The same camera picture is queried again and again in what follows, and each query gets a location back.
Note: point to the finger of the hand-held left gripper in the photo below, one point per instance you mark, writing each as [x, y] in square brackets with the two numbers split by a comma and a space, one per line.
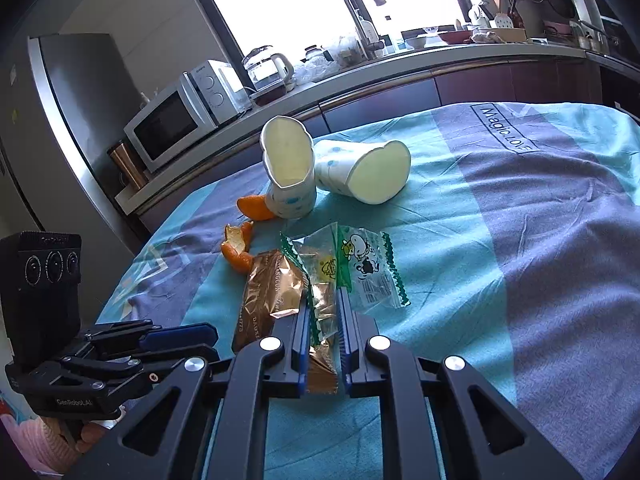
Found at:
[130, 367]
[175, 335]

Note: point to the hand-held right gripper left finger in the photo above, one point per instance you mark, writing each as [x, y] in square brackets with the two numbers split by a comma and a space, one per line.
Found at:
[302, 345]

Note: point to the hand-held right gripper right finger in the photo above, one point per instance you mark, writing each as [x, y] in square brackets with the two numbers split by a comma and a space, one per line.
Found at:
[346, 360]

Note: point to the gold foil wrapper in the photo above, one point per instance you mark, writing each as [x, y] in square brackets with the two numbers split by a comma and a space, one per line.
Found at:
[265, 295]

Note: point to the clear green wrapper yellow print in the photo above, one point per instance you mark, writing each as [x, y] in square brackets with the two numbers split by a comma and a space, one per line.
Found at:
[322, 285]

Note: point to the clear green wrapper cow print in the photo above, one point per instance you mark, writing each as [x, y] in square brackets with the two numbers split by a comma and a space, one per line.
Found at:
[372, 270]

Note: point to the orange peel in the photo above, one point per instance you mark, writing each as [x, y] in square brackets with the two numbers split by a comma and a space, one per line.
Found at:
[255, 209]
[237, 255]

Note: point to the blue dotted paper cup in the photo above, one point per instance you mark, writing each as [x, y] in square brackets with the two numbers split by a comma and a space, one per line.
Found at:
[290, 160]
[370, 175]

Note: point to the person's left forearm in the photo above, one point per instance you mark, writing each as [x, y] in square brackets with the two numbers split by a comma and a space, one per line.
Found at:
[40, 440]

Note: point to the person's left hand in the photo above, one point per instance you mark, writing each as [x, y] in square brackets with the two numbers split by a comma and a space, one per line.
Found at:
[95, 434]

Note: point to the copper thermos mug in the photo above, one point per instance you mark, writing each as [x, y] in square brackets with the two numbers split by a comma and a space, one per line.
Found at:
[129, 167]

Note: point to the teal grey printed tablecloth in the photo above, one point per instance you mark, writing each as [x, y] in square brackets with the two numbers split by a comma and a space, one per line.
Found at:
[500, 260]

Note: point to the grey refrigerator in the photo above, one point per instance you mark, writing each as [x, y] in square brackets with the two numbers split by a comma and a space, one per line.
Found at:
[75, 110]

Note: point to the white microwave oven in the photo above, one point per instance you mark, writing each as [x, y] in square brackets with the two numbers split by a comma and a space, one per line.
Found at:
[170, 125]

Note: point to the dark red kettle base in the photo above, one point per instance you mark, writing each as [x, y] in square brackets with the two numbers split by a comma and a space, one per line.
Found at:
[272, 95]

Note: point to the glass electric kettle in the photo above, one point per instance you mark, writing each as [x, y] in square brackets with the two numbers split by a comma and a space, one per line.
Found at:
[265, 70]

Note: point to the clear plastic bag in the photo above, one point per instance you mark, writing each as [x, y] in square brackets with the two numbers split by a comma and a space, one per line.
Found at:
[312, 66]

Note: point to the white kitchen counter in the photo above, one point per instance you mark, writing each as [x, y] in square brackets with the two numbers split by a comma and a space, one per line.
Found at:
[400, 63]

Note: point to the white plastic bag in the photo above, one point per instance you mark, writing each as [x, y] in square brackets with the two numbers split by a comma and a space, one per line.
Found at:
[346, 50]

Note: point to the brown base cabinets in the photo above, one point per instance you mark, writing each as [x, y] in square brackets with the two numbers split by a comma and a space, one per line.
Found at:
[475, 85]

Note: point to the steel kitchen faucet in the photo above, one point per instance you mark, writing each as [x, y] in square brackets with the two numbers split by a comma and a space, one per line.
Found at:
[365, 30]

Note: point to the small white bowl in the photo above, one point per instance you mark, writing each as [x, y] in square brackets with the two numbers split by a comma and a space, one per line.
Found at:
[415, 42]

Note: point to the clear soap bottle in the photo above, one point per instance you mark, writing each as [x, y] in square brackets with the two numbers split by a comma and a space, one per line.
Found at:
[393, 32]

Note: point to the small glass bowl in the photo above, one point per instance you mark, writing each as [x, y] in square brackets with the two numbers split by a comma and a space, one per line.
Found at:
[430, 30]

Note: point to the dark framed window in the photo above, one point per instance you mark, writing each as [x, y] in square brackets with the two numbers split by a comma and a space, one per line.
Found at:
[280, 5]

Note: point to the red bowl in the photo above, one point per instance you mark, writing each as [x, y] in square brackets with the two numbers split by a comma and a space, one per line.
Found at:
[456, 36]

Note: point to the crumpled dish rag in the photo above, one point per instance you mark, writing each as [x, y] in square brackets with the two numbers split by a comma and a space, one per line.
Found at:
[487, 37]

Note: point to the cream dish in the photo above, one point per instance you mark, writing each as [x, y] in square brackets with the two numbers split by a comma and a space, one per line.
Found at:
[510, 35]

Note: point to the utensil holder with utensils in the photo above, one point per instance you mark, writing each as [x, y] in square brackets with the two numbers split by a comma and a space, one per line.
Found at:
[507, 15]

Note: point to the black built-in oven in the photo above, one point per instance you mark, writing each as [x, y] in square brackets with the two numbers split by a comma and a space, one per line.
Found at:
[622, 85]

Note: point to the pink pot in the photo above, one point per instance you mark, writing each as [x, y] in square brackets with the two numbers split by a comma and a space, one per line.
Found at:
[556, 30]

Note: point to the steel pot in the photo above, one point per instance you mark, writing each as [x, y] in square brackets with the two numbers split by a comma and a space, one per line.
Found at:
[589, 37]

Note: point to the hanging frying pan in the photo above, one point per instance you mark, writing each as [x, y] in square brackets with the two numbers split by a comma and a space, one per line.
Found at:
[560, 0]

